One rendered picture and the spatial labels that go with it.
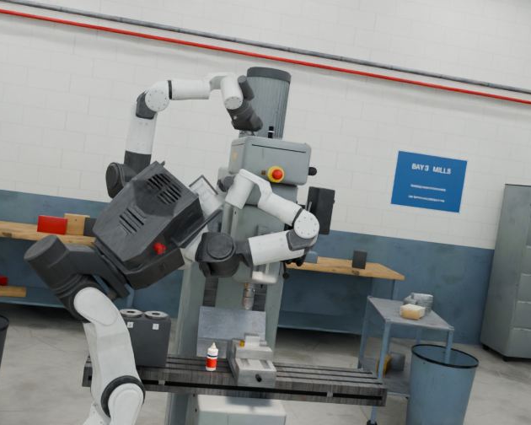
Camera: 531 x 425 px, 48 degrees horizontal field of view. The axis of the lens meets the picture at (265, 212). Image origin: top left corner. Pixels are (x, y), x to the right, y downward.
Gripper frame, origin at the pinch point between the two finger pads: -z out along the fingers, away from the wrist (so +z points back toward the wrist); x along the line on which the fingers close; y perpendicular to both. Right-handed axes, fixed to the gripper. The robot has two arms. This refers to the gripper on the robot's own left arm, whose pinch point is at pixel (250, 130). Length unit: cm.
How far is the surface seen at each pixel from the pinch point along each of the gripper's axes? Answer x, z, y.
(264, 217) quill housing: 5.2, -27.1, -22.3
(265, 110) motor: -9.4, -22.1, 26.0
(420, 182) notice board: -18, -445, 253
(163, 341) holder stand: -24, -40, -77
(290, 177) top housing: 17.0, -11.8, -11.3
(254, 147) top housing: 4.6, 0.0, -7.4
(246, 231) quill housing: 0.0, -27.3, -29.7
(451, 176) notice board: 14, -458, 274
